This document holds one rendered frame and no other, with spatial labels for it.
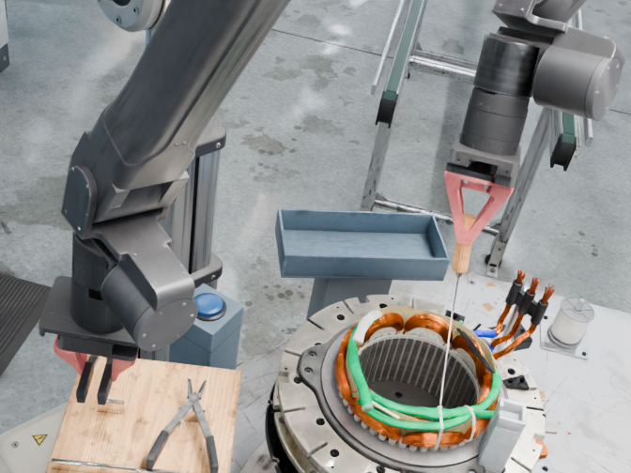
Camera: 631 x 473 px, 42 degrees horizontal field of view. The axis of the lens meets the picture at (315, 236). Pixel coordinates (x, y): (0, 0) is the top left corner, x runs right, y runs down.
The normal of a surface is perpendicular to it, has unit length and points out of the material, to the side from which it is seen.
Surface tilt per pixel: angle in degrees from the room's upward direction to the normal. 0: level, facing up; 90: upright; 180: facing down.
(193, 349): 90
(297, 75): 0
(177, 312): 95
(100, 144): 80
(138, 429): 0
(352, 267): 90
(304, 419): 0
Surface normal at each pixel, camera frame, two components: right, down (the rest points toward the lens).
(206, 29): -0.69, 0.26
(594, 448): 0.14, -0.76
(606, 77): 0.76, 0.33
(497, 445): -0.22, 0.61
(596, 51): -0.54, -0.14
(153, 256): 0.36, -0.69
